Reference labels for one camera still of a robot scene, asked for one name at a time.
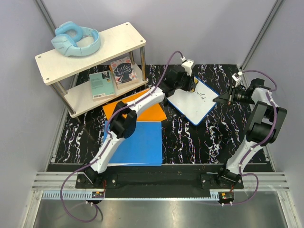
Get yellow bone shaped eraser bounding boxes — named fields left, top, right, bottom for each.
left=190, top=77, right=198, bottom=93

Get teal paperback book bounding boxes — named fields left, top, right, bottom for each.
left=89, top=70, right=115, bottom=101

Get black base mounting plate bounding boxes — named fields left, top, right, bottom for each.
left=76, top=171, right=244, bottom=189

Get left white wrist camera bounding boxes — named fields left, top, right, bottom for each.
left=181, top=58, right=195, bottom=76

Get aluminium rail frame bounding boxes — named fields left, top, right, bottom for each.
left=32, top=172, right=289, bottom=201

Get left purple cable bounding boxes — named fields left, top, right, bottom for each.
left=59, top=50, right=187, bottom=224

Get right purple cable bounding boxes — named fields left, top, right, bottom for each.
left=220, top=69, right=278, bottom=206

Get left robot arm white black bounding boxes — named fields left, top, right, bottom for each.
left=83, top=66, right=198, bottom=188

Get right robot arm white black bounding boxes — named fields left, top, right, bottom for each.
left=213, top=74, right=287, bottom=188

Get purple cable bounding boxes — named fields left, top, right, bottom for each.
left=59, top=50, right=187, bottom=224
left=220, top=69, right=278, bottom=206

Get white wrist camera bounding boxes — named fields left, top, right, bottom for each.
left=181, top=58, right=195, bottom=76
left=232, top=71, right=243, bottom=87

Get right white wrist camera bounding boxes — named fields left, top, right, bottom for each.
left=232, top=71, right=243, bottom=87

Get orange folder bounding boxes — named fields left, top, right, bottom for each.
left=103, top=89, right=167, bottom=122

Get light blue headphones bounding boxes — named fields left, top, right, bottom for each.
left=51, top=21, right=101, bottom=57

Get Little Women book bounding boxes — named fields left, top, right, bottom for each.
left=110, top=57, right=139, bottom=89

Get blue folder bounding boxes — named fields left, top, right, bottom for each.
left=108, top=122, right=162, bottom=167

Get blue framed whiteboard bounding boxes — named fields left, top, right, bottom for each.
left=168, top=77, right=219, bottom=126

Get white two tier shelf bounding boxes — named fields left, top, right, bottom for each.
left=35, top=22, right=148, bottom=118

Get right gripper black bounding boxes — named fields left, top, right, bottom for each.
left=213, top=85, right=254, bottom=105

